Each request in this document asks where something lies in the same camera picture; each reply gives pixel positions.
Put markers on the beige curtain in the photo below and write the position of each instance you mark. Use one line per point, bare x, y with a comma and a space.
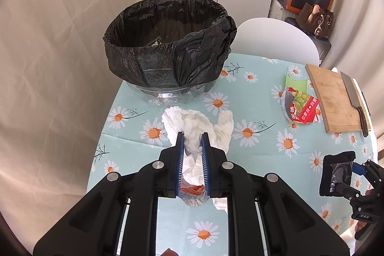
56, 92

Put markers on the green paper piece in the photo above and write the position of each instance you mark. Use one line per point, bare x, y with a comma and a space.
295, 79

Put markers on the steel cleaver black handle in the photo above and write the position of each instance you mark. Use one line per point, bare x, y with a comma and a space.
354, 100

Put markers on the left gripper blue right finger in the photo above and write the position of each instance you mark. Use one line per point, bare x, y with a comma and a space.
206, 149

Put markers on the bamboo cutting board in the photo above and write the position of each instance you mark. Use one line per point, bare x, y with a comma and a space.
338, 113

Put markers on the clear trash bin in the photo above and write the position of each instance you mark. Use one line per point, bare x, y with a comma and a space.
172, 96

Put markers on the daisy print blue tablecloth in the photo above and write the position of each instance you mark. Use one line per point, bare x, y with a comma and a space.
263, 141

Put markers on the white round chair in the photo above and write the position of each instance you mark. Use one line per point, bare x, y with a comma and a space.
275, 39

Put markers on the black wrapper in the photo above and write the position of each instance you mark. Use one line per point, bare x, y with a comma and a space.
336, 169

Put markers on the brown leather handbag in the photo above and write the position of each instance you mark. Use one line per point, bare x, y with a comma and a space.
316, 21

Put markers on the person right hand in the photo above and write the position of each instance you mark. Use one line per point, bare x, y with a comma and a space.
361, 224

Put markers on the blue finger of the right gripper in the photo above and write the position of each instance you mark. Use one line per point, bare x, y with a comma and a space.
346, 191
358, 169

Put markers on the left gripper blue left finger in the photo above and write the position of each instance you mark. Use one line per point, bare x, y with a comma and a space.
179, 162

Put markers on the black trash bag liner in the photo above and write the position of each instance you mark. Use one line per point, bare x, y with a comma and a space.
169, 43

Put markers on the red green snack bag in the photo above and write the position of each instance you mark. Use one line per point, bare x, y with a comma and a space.
299, 107

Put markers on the white tissue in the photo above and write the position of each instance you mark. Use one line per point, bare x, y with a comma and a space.
193, 124

